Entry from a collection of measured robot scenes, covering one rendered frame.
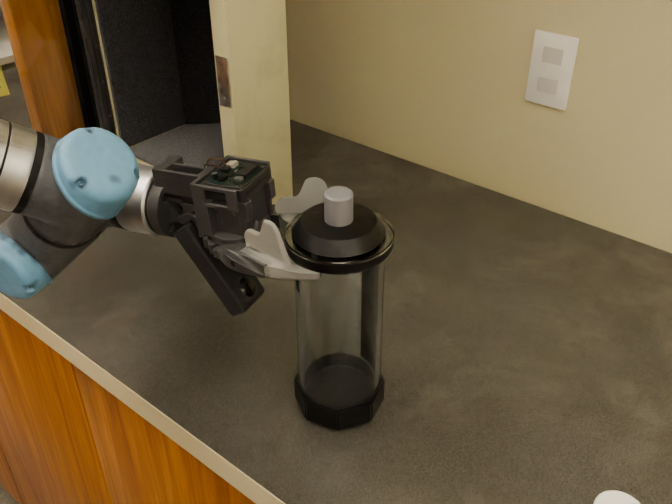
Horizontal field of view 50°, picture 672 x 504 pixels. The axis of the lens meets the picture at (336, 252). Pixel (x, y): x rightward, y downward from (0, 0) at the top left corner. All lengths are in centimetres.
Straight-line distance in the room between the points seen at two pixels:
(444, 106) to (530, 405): 62
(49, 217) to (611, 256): 80
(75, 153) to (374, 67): 83
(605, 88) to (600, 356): 42
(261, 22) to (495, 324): 51
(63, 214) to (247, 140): 42
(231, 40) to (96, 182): 39
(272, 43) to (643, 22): 52
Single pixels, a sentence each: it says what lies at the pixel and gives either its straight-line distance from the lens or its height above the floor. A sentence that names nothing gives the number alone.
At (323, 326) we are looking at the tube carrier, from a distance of 71.
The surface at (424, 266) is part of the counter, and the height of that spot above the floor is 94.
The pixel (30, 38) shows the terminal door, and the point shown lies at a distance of 120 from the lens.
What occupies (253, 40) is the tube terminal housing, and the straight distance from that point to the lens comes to 100.
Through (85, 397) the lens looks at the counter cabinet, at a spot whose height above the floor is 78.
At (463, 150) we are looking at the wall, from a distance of 132.
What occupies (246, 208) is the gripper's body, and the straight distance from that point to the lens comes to 71.
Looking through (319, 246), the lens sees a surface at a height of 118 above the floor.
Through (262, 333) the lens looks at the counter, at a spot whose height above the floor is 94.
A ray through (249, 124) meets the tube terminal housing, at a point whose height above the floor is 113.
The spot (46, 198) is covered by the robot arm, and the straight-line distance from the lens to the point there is 66.
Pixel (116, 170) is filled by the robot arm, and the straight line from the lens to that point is 65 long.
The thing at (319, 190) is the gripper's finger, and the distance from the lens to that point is 75.
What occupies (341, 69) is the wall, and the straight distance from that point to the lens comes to 143.
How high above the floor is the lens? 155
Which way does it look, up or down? 34 degrees down
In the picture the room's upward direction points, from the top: straight up
